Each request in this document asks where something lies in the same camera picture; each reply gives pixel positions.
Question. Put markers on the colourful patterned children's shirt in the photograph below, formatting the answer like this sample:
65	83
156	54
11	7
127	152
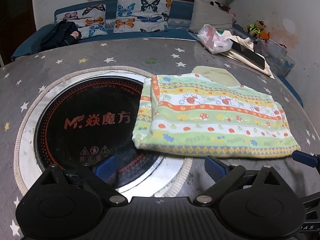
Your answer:
191	115

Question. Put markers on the blue sofa bench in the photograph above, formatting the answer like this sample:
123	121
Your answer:
178	22

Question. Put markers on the clear plastic storage box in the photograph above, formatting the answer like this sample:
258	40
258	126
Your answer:
276	56

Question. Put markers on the pink plush toy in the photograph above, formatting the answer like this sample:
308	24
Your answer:
234	18

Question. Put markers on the right butterfly cushion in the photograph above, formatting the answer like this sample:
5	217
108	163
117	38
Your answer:
145	16

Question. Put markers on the panda plush toy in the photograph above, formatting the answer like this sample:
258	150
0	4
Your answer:
220	6

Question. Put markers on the grey pillow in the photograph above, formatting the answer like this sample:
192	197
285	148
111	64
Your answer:
210	16

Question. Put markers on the pink white plastic bag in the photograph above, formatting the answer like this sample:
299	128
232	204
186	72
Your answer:
213	41

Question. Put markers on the dark backpack on sofa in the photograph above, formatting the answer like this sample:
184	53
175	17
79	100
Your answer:
63	34

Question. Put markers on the black smartphone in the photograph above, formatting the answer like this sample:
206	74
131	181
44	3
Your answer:
249	55

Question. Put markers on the cream folded cloth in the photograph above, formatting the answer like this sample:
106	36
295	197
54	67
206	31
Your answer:
247	43

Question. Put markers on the butterfly cushion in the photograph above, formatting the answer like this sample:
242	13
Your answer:
90	21
145	16

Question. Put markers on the black induction cooktop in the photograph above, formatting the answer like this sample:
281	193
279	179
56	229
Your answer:
85	116

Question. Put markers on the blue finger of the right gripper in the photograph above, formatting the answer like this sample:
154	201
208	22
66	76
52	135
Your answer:
309	160

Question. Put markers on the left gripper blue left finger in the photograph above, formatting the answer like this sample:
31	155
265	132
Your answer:
96	190

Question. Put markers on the grey star tablecloth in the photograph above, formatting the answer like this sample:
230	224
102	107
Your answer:
24	79

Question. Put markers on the left butterfly cushion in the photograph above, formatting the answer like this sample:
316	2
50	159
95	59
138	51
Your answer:
90	21

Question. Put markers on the teddy bear in yellow vest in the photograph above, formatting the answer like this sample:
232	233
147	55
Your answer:
255	28

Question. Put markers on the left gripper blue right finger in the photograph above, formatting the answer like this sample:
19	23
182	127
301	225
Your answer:
226	177

